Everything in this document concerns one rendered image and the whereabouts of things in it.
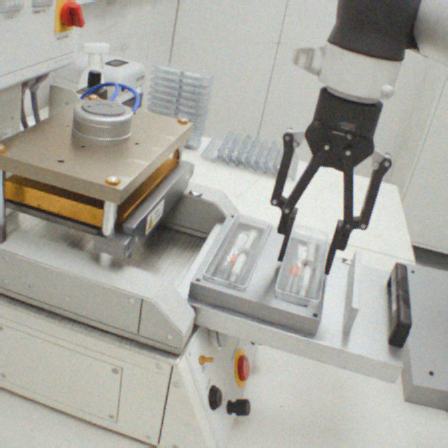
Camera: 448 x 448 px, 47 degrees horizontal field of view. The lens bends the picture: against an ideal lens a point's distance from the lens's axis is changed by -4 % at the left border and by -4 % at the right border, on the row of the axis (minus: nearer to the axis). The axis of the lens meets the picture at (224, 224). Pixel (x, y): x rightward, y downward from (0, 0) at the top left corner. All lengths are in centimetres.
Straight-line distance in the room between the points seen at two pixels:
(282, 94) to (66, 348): 259
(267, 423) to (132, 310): 32
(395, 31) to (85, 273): 44
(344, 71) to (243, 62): 255
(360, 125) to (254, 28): 251
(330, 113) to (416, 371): 53
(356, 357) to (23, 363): 44
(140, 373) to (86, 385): 9
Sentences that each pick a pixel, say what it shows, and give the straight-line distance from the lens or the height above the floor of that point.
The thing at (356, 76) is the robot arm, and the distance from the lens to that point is 59.
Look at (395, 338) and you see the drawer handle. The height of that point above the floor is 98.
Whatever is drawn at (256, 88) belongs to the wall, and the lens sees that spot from 316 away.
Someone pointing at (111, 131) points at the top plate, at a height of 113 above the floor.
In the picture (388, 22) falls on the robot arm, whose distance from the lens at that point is 59.
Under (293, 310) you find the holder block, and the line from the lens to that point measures 66.
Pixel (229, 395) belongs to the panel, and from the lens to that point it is 81.
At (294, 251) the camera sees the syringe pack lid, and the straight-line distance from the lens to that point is 74.
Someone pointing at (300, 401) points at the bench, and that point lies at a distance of 90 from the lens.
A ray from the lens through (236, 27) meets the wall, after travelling 312.
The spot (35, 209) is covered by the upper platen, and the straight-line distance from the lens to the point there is 71.
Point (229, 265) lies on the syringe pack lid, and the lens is 69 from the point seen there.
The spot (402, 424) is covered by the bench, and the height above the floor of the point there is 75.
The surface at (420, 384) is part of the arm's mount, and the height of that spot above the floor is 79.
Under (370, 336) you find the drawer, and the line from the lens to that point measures 71.
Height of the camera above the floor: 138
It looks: 29 degrees down
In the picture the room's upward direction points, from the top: 12 degrees clockwise
